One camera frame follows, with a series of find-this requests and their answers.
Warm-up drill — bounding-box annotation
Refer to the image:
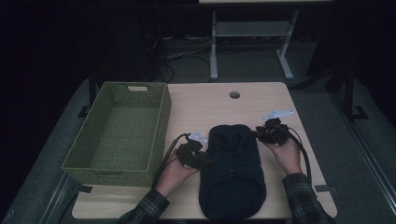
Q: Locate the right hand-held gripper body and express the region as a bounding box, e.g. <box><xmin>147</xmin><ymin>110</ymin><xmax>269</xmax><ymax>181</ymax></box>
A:
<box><xmin>262</xmin><ymin>108</ymin><xmax>296</xmax><ymax>147</ymax></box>

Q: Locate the white metal table frame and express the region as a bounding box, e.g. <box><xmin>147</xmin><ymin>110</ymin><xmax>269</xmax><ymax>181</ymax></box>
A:
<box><xmin>199</xmin><ymin>0</ymin><xmax>334</xmax><ymax>81</ymax></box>

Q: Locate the person's right hand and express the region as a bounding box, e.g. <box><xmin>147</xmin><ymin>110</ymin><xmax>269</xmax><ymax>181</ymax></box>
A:
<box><xmin>264</xmin><ymin>137</ymin><xmax>303</xmax><ymax>176</ymax></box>

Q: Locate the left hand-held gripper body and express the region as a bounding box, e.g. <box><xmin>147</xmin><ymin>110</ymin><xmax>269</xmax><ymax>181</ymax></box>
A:
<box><xmin>176</xmin><ymin>132</ymin><xmax>209</xmax><ymax>170</ymax></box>

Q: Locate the dark blue garment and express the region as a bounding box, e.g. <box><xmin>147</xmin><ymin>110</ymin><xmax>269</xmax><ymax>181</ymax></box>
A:
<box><xmin>199</xmin><ymin>124</ymin><xmax>267</xmax><ymax>221</ymax></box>

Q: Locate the grey tape strip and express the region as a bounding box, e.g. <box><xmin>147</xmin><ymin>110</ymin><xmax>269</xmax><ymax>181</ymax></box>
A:
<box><xmin>314</xmin><ymin>184</ymin><xmax>338</xmax><ymax>194</ymax></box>

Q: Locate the person's left hand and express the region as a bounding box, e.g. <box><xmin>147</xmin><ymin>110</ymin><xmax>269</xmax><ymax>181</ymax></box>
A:
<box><xmin>155</xmin><ymin>152</ymin><xmax>200</xmax><ymax>199</ymax></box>

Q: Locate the aluminium floor rail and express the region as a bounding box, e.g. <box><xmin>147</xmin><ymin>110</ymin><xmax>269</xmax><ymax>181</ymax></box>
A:
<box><xmin>330</xmin><ymin>92</ymin><xmax>396</xmax><ymax>216</ymax></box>
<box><xmin>39</xmin><ymin>172</ymin><xmax>82</xmax><ymax>224</ymax></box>

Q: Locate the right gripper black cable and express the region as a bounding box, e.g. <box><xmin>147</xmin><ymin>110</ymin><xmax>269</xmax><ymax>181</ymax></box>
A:
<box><xmin>278</xmin><ymin>123</ymin><xmax>313</xmax><ymax>185</ymax></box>

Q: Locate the black metal stand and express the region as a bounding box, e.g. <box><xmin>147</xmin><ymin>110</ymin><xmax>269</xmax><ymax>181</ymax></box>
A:
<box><xmin>325</xmin><ymin>60</ymin><xmax>370</xmax><ymax>123</ymax></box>

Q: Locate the bundle of floor cables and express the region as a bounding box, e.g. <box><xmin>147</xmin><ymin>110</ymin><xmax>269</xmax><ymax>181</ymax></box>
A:
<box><xmin>144</xmin><ymin>33</ymin><xmax>219</xmax><ymax>83</ymax></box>

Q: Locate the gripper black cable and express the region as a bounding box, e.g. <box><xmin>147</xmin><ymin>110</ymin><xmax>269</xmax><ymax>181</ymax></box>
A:
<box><xmin>151</xmin><ymin>133</ymin><xmax>191</xmax><ymax>189</ymax></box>
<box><xmin>278</xmin><ymin>123</ymin><xmax>313</xmax><ymax>185</ymax></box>

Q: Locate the black tape strip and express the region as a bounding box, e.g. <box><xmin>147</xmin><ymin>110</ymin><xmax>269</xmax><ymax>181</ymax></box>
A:
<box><xmin>73</xmin><ymin>184</ymin><xmax>93</xmax><ymax>194</ymax></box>

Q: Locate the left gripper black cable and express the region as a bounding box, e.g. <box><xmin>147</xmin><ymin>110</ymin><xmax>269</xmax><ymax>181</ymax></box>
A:
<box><xmin>151</xmin><ymin>133</ymin><xmax>191</xmax><ymax>189</ymax></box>

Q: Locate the green woven basket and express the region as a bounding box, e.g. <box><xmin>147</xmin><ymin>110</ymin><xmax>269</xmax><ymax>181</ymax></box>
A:
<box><xmin>61</xmin><ymin>81</ymin><xmax>173</xmax><ymax>188</ymax></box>

